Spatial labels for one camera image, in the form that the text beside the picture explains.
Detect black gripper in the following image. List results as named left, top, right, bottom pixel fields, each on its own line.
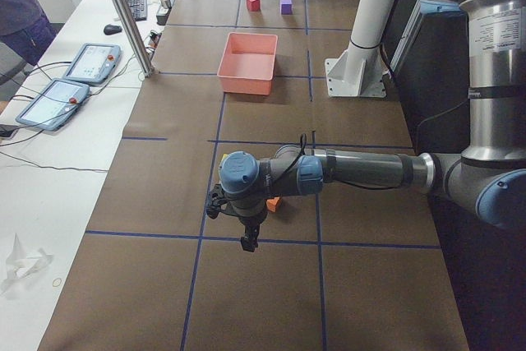
left=228, top=198, right=267, bottom=252

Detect red foam block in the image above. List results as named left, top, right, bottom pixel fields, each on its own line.
left=246, top=0, right=261, bottom=12

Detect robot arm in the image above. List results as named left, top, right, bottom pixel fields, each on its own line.
left=206, top=0, right=525, bottom=252

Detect pink plastic bin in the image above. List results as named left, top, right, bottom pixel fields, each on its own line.
left=217, top=32, right=278, bottom=96

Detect orange foam block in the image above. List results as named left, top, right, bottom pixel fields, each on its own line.
left=266, top=196, right=282, bottom=213

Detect crumpled white paper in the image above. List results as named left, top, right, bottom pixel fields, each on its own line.
left=1, top=233, right=54, bottom=297

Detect far teach pendant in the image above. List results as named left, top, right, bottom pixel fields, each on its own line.
left=62, top=43, right=122, bottom=85

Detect teach pendant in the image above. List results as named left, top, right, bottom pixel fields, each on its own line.
left=16, top=78, right=90, bottom=132
left=62, top=43, right=122, bottom=85

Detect near teach pendant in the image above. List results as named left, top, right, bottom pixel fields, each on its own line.
left=16, top=78, right=90, bottom=132

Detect purple foam block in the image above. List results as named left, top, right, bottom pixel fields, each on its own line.
left=279, top=0, right=293, bottom=15

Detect black computer mouse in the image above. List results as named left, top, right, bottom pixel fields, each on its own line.
left=104, top=24, right=122, bottom=35

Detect person in dark shirt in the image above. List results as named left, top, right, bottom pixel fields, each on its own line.
left=1, top=0, right=56, bottom=66

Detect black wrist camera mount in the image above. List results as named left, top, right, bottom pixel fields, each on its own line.
left=205, top=183, right=228, bottom=219

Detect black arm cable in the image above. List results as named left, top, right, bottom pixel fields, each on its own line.
left=266, top=133, right=309, bottom=200

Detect white camera pole mount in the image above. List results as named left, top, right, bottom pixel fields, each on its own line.
left=325, top=0, right=395, bottom=98

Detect aluminium frame post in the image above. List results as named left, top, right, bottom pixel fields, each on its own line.
left=112, top=0, right=155, bottom=77

